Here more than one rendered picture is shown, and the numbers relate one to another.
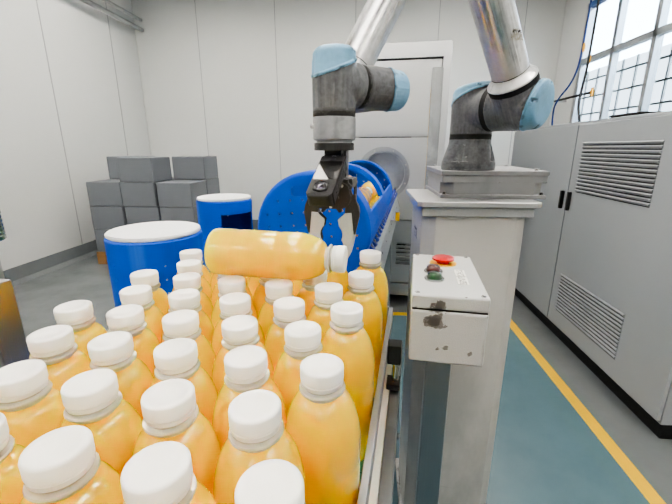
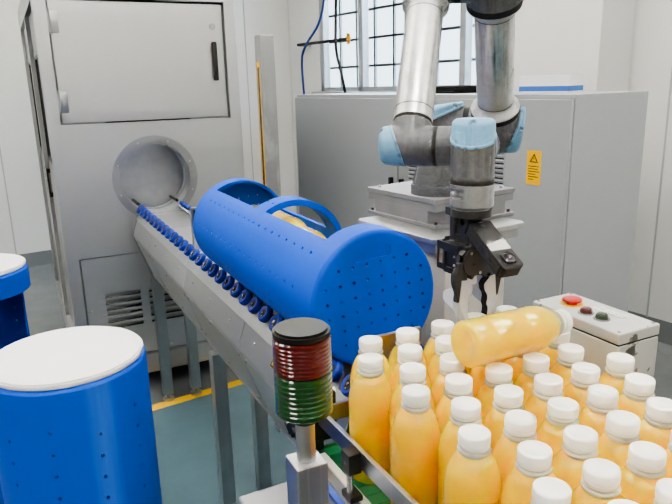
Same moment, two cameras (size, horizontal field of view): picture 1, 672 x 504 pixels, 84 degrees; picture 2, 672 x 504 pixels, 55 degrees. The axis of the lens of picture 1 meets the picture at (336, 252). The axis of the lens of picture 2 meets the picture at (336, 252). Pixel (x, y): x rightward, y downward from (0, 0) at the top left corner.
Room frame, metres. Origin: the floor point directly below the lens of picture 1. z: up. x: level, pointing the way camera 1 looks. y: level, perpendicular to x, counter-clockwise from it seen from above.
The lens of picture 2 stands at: (-0.03, 0.87, 1.51)
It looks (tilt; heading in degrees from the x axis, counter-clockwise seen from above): 15 degrees down; 322
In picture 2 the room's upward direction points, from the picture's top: 1 degrees counter-clockwise
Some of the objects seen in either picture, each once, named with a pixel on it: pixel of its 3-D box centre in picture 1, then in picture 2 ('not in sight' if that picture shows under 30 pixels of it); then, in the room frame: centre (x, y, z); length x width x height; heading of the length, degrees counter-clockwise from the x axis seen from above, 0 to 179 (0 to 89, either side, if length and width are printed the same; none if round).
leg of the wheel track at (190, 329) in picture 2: (387, 275); (191, 335); (2.79, -0.40, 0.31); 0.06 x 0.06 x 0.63; 78
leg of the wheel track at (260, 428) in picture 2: not in sight; (260, 423); (1.82, -0.21, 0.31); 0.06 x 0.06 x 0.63; 78
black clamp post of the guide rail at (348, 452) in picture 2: not in sight; (351, 474); (0.64, 0.33, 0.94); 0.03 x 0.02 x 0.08; 168
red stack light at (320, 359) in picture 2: not in sight; (301, 352); (0.51, 0.50, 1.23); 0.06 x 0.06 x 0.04
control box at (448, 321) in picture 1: (442, 301); (591, 336); (0.55, -0.17, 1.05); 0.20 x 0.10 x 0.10; 168
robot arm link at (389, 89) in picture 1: (372, 90); (468, 146); (0.77, -0.07, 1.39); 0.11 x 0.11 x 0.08; 35
